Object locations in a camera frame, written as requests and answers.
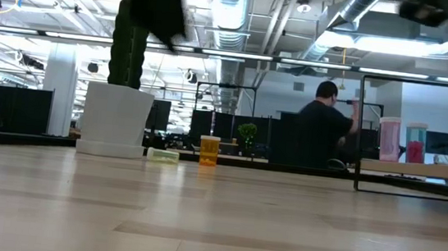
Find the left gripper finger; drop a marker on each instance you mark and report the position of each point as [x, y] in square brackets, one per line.
[167, 31]

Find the small yellow medicine bottle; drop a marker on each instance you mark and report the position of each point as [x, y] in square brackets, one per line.
[163, 155]

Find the large orange medicine bottle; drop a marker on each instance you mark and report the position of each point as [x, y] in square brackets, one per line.
[209, 151]

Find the pink medicine bottle white cap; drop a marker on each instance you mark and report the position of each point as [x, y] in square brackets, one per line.
[389, 141]

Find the blue bottle pink capsules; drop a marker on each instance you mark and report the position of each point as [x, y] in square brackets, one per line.
[415, 148]

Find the green cactus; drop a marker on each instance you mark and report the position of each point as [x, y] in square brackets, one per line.
[125, 62]

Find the long ceiling light strip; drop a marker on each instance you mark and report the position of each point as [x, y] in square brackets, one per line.
[235, 54]

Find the small green plant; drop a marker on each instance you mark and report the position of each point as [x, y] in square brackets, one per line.
[247, 130]

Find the white building column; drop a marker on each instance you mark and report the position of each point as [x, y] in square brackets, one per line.
[57, 97]

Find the black computer monitor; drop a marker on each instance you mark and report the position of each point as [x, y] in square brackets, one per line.
[442, 143]

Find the white pot saucer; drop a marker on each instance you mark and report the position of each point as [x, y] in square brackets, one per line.
[110, 149]

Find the person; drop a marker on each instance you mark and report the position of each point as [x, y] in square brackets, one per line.
[320, 130]

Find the silver ventilation duct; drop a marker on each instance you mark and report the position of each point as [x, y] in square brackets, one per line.
[348, 10]
[229, 27]

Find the black metal stand frame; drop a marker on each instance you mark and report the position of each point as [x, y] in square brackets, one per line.
[370, 103]
[228, 86]

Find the black partition wall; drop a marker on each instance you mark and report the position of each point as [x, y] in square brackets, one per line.
[15, 107]
[207, 128]

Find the wooden shelf black frame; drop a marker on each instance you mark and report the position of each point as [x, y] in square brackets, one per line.
[442, 171]

